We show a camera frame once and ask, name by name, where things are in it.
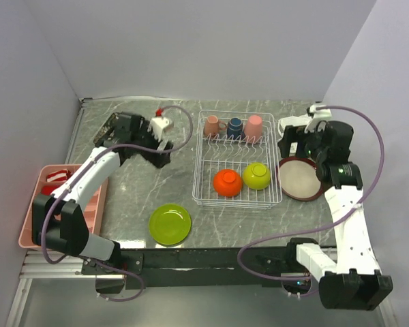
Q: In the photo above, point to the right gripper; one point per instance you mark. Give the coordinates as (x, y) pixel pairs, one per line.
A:
(294, 134)

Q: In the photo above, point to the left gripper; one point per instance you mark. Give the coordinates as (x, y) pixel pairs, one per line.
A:
(157, 159)

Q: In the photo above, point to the pink plastic cup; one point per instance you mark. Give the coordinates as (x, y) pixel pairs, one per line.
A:
(253, 129)

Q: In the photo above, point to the green bowl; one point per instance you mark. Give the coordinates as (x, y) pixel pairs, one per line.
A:
(256, 176)

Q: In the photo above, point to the dark blue ceramic mug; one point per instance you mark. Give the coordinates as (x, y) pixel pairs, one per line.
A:
(235, 129)

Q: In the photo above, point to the pink ceramic mug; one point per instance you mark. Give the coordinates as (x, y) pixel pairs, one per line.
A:
(213, 126)

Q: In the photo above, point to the green plate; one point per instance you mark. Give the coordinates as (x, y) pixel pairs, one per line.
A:
(170, 224)

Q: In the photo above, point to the orange bowl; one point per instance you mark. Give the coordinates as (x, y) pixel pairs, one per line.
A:
(227, 183)

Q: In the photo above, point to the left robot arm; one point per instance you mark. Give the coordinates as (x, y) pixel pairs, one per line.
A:
(58, 221)

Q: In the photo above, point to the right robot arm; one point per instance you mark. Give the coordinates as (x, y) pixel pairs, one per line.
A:
(354, 281)

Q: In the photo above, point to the brown rimmed round plate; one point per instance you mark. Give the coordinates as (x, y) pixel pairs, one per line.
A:
(298, 180)

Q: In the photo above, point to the black floral square plate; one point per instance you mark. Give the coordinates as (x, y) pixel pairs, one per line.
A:
(106, 130)

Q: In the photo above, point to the pink compartment tray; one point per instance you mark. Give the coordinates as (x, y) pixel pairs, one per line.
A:
(93, 212)

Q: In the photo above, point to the red white striped cloth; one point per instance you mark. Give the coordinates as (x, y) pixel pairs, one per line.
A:
(58, 176)

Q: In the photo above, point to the black base bar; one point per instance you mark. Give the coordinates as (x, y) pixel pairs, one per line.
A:
(210, 266)

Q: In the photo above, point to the red cloth roll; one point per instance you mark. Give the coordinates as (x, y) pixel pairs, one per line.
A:
(48, 189)

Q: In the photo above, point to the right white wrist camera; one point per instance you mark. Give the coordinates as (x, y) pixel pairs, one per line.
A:
(318, 113)

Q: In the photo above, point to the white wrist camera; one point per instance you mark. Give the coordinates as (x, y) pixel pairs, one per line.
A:
(318, 113)
(159, 124)

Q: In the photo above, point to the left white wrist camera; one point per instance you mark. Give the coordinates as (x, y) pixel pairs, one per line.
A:
(159, 124)

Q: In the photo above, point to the white wire dish rack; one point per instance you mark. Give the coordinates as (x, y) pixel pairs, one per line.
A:
(215, 153)

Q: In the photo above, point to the aluminium frame rail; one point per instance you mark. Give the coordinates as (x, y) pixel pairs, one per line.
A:
(36, 267)

